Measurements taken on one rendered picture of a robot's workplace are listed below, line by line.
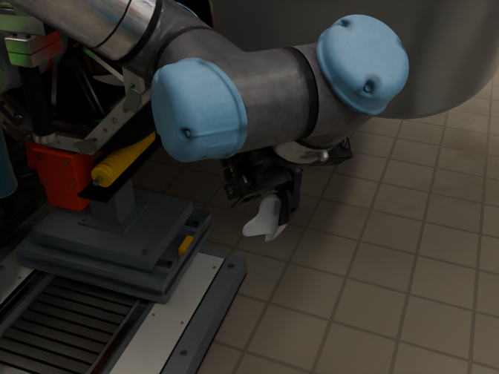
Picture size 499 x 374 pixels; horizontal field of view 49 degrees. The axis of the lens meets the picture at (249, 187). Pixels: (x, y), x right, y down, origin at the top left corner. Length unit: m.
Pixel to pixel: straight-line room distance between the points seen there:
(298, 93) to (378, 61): 0.07
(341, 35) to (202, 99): 0.12
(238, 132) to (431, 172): 2.09
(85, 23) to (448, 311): 1.55
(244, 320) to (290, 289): 0.20
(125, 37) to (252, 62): 0.12
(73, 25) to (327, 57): 0.20
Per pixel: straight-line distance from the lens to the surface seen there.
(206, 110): 0.38
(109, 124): 1.31
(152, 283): 1.60
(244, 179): 0.59
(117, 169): 1.43
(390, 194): 2.28
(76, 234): 1.73
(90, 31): 0.48
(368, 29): 0.45
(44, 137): 1.11
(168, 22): 0.49
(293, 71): 0.42
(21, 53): 1.05
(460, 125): 2.89
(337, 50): 0.42
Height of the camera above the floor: 1.28
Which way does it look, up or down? 35 degrees down
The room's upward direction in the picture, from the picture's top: straight up
